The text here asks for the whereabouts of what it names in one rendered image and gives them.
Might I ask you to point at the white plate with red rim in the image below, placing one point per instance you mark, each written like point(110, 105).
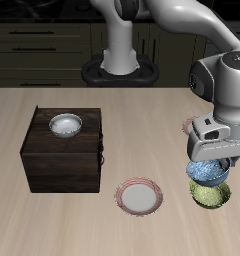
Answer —
point(138, 197)

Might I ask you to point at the green bowl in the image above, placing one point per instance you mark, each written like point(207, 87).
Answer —
point(210, 197)

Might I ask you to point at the small red rimmed dish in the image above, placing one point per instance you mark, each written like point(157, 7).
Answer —
point(186, 125)

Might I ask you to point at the white bowl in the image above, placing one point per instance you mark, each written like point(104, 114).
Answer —
point(66, 126)

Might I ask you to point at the blue bowl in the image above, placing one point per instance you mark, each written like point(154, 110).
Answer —
point(205, 171)

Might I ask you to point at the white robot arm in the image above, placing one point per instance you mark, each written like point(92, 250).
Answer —
point(178, 16)

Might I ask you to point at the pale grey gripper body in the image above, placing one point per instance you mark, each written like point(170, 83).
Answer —
point(218, 148)

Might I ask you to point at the dark wooden cabinet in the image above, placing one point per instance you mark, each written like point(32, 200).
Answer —
point(62, 160)

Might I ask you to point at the dark kitchen cupboards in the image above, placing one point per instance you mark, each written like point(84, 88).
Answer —
point(52, 56)

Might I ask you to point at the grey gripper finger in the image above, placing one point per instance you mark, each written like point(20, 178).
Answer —
point(233, 161)

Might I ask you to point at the flat black base plate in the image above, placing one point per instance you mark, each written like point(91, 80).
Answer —
point(148, 74)

